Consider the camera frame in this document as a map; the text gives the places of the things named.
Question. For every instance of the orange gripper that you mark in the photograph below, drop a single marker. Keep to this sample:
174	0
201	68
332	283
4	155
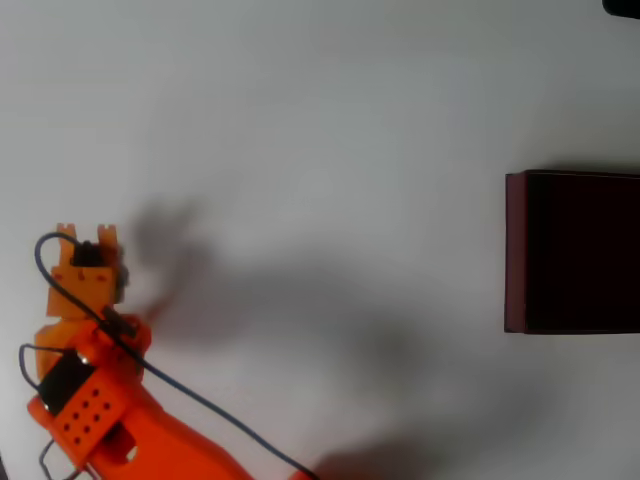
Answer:
84	280

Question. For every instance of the dark red open box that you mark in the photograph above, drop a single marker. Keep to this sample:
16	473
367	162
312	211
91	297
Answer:
580	255

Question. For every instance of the black object at picture corner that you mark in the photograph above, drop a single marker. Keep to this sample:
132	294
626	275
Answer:
624	7

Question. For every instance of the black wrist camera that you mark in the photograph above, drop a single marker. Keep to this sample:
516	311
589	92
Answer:
87	254

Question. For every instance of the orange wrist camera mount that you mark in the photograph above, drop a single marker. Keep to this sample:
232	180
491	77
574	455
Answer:
65	252

